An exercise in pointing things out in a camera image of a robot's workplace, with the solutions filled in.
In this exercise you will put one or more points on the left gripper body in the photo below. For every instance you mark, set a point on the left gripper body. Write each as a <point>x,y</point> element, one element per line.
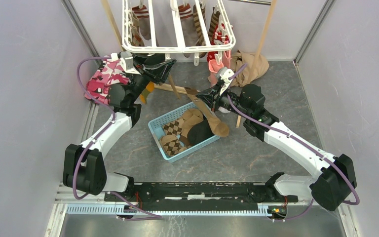
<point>140,81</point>

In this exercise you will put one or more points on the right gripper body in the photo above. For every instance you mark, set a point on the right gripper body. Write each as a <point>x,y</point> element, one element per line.
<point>223,101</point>

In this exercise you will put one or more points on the white plastic clip hanger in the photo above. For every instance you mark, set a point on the white plastic clip hanger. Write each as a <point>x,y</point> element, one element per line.
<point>181,47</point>

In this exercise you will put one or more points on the tan brown sock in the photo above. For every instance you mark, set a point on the tan brown sock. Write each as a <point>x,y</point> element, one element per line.
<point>171,83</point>

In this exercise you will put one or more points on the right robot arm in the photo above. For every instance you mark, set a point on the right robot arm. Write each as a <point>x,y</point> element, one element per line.
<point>331,180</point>

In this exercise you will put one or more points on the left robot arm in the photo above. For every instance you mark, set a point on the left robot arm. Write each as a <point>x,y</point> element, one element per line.
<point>84,167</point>

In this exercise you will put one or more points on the green striped sock right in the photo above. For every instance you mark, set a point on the green striped sock right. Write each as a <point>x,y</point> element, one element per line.
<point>144,94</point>

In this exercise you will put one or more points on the pink sock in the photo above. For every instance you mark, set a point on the pink sock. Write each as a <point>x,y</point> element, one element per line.
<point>214,67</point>

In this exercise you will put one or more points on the pink camouflage cloth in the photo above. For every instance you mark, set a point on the pink camouflage cloth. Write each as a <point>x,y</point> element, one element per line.
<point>109,72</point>

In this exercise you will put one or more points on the black sock in basket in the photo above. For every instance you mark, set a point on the black sock in basket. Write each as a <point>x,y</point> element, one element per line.
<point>199,133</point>

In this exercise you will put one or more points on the blue plastic basket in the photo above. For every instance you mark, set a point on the blue plastic basket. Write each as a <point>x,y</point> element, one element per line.
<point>192,116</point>

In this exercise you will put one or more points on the beige cloth pile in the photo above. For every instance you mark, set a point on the beige cloth pile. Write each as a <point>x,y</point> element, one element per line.
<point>251,72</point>

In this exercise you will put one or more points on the brown striped sock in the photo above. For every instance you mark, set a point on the brown striped sock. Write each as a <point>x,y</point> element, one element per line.
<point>191,26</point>

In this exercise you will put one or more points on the argyle sock in basket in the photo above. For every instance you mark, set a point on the argyle sock in basket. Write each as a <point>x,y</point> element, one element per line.
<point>175,139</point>

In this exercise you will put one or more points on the red snowflake sock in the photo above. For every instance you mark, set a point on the red snowflake sock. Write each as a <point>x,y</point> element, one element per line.
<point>219,37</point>

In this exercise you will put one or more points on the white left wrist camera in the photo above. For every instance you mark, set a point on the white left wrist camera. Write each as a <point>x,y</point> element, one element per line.
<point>126,61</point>

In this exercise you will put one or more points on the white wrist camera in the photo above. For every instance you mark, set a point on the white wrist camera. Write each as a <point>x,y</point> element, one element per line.
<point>224,77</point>
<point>126,61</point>

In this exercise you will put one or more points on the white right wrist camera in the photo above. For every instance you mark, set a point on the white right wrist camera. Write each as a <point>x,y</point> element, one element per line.
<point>224,77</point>

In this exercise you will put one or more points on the wooden frame stand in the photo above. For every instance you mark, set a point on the wooden frame stand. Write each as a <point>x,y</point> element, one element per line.
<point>167,87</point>

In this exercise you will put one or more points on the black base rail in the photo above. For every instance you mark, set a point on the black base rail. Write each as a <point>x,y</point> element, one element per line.
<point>207,196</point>

